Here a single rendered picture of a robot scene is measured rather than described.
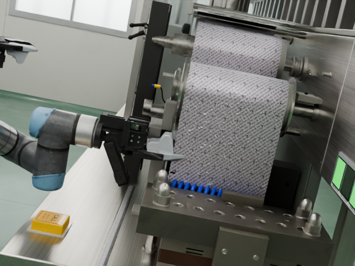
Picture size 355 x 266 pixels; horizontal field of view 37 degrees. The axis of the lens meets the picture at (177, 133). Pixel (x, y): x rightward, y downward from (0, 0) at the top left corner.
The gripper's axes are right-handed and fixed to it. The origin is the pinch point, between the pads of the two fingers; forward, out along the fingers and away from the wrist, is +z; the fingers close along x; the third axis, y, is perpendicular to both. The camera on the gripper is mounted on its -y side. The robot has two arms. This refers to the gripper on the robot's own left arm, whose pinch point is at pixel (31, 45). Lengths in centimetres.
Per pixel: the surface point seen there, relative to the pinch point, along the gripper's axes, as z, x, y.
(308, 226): 34, 96, 6
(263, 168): 36, 76, 3
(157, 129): 17, 55, 3
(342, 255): 67, 83, 25
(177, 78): 17, 58, -11
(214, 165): 26, 70, 5
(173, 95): 17, 59, -7
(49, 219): -9, 63, 23
